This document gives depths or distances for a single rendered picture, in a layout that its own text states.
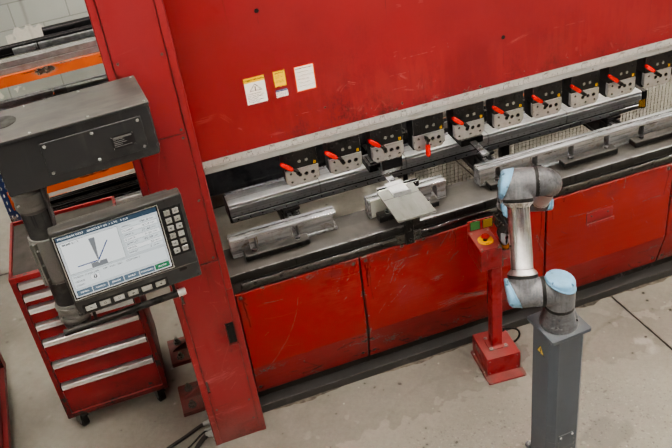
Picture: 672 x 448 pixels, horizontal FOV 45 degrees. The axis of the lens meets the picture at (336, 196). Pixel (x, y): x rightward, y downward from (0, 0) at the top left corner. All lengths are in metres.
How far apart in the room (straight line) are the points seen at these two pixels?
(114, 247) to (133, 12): 0.80
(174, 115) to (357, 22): 0.84
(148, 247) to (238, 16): 0.95
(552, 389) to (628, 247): 1.29
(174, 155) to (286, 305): 1.01
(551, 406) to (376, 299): 0.95
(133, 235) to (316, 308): 1.24
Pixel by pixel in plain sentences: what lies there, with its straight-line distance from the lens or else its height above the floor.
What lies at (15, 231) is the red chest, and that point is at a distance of 4.11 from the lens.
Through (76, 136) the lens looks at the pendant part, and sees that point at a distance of 2.65.
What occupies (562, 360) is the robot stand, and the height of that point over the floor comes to 0.65.
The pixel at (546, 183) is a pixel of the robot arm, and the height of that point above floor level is 1.33.
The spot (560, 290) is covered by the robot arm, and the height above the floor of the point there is 0.99.
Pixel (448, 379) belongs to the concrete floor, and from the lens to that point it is 4.16.
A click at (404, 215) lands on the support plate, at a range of 3.53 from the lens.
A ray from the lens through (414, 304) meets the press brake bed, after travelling 3.99.
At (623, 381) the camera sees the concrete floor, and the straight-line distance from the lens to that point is 4.22.
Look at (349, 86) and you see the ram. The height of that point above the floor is 1.57.
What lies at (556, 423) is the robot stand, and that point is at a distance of 3.60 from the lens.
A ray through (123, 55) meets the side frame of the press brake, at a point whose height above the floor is 2.00.
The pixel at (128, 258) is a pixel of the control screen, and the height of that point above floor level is 1.41.
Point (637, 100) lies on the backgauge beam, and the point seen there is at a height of 0.94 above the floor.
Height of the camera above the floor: 3.01
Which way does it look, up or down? 33 degrees down
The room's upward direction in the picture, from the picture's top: 8 degrees counter-clockwise
